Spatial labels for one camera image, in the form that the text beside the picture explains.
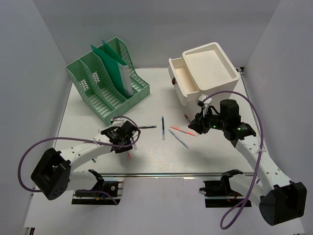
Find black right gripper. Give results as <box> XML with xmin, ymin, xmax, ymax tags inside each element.
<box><xmin>188</xmin><ymin>107</ymin><xmax>227</xmax><ymax>134</ymax></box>

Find orange highlighter pen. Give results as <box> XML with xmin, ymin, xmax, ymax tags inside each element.
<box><xmin>170</xmin><ymin>126</ymin><xmax>197</xmax><ymax>137</ymax></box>

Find green file folder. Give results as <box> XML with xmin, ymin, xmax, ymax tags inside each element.
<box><xmin>91</xmin><ymin>41</ymin><xmax>134</xmax><ymax>99</ymax></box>

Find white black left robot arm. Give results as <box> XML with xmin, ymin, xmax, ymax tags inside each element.
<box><xmin>31</xmin><ymin>121</ymin><xmax>140</xmax><ymax>200</ymax></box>

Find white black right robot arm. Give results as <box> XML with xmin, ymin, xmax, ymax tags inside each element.
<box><xmin>188</xmin><ymin>95</ymin><xmax>307</xmax><ymax>226</ymax></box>

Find purple gel pen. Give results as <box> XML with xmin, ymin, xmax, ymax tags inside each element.
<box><xmin>131</xmin><ymin>137</ymin><xmax>137</xmax><ymax>150</ymax></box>

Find black gel pen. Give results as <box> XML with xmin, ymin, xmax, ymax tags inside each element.
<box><xmin>138</xmin><ymin>125</ymin><xmax>157</xmax><ymax>129</ymax></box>

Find light blue highlighter pen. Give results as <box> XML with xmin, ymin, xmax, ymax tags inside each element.
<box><xmin>168</xmin><ymin>129</ymin><xmax>189</xmax><ymax>149</ymax></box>

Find dark blue gel pen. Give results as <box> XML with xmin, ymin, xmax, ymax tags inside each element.
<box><xmin>161</xmin><ymin>116</ymin><xmax>165</xmax><ymax>141</ymax></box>

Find green mesh file rack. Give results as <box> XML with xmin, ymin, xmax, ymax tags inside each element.
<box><xmin>66</xmin><ymin>37</ymin><xmax>150</xmax><ymax>126</ymax></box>

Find white drawer cabinet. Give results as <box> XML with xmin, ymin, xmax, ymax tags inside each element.
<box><xmin>182</xmin><ymin>42</ymin><xmax>240</xmax><ymax>96</ymax></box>

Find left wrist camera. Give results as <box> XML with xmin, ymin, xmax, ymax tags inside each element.
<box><xmin>111</xmin><ymin>117</ymin><xmax>124</xmax><ymax>125</ymax></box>

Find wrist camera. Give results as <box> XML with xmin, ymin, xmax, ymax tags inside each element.
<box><xmin>197</xmin><ymin>94</ymin><xmax>212</xmax><ymax>116</ymax></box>
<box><xmin>111</xmin><ymin>117</ymin><xmax>124</xmax><ymax>125</ymax></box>

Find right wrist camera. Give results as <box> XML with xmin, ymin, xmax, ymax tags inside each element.
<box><xmin>197</xmin><ymin>94</ymin><xmax>212</xmax><ymax>116</ymax></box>

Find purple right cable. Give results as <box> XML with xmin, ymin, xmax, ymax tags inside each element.
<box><xmin>204</xmin><ymin>91</ymin><xmax>266</xmax><ymax>230</ymax></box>

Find purple cable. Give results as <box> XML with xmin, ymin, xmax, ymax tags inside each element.
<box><xmin>204</xmin><ymin>91</ymin><xmax>266</xmax><ymax>230</ymax></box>
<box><xmin>17</xmin><ymin>116</ymin><xmax>142</xmax><ymax>205</ymax></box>

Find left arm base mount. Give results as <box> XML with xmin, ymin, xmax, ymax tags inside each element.
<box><xmin>68</xmin><ymin>169</ymin><xmax>123</xmax><ymax>206</ymax></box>

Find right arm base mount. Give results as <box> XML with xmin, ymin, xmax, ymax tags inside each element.
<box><xmin>199</xmin><ymin>169</ymin><xmax>245</xmax><ymax>208</ymax></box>

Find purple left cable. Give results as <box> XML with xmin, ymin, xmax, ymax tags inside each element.
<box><xmin>17</xmin><ymin>116</ymin><xmax>142</xmax><ymax>205</ymax></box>

